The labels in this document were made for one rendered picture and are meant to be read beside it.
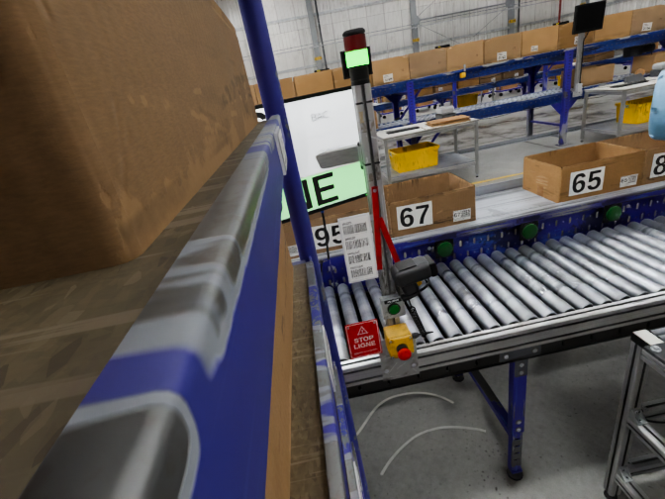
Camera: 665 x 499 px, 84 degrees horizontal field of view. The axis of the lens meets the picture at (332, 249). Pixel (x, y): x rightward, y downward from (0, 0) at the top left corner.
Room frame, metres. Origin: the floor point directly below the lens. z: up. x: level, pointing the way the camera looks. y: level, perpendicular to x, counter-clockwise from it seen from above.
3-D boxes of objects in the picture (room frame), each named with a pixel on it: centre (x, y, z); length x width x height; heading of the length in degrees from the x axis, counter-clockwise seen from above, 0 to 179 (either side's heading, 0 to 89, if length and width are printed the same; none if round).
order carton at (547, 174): (1.69, -1.25, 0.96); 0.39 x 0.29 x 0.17; 92
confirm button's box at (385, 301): (0.90, -0.14, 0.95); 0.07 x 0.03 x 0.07; 92
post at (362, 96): (0.93, -0.14, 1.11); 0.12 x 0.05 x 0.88; 92
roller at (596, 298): (1.23, -0.86, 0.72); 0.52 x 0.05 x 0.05; 2
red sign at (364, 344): (0.90, -0.07, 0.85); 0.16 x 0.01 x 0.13; 92
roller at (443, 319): (1.21, -0.34, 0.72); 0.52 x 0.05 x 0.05; 2
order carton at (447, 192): (1.67, -0.47, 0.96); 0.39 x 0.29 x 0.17; 92
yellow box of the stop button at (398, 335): (0.87, -0.18, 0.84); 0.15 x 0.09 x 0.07; 92
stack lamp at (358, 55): (0.93, -0.14, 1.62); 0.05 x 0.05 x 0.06
